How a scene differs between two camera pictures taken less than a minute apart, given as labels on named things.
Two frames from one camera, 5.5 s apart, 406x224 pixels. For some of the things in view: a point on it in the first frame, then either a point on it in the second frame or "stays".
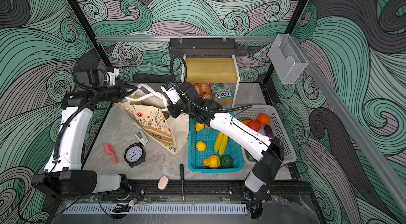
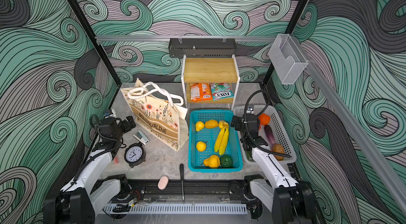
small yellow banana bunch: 221,143 stays
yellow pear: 212,161 stays
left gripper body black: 115,93 -> 123,127
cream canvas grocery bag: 149,110 stays
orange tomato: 264,119 stays
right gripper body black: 178,108 -> 240,125
